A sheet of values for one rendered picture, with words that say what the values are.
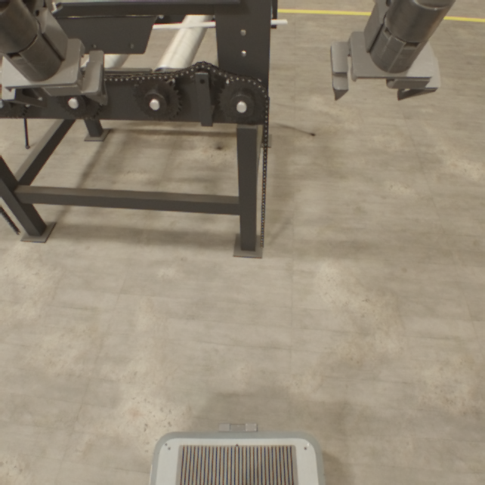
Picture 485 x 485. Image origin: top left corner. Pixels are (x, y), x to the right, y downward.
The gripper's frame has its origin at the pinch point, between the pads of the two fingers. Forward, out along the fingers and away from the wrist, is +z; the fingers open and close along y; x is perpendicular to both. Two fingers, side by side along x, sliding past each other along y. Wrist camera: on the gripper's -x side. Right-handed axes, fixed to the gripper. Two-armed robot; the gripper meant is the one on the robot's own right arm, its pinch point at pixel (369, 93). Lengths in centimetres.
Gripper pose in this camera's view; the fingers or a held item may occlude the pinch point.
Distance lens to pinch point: 60.1
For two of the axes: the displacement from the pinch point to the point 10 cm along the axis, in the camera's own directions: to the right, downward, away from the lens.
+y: -10.0, 0.1, 0.2
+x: 0.1, 9.9, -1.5
